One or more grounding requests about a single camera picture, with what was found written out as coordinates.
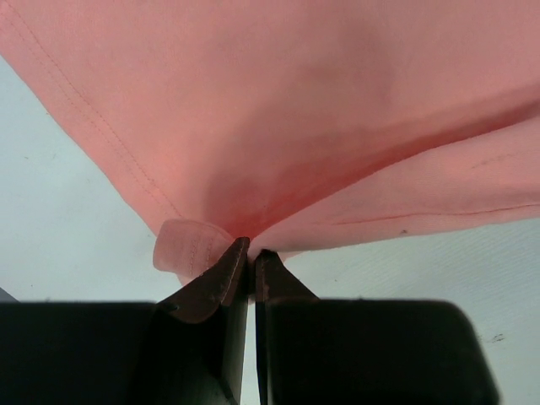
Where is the pink t shirt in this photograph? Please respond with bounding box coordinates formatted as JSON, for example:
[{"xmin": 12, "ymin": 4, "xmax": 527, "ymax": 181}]
[{"xmin": 1, "ymin": 1, "xmax": 539, "ymax": 282}]

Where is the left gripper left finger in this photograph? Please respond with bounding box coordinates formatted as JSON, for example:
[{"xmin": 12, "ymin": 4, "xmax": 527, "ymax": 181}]
[{"xmin": 1, "ymin": 237, "xmax": 250, "ymax": 404}]

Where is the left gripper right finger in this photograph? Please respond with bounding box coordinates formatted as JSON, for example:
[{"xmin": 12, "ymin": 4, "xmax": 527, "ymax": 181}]
[{"xmin": 254, "ymin": 251, "xmax": 500, "ymax": 405}]

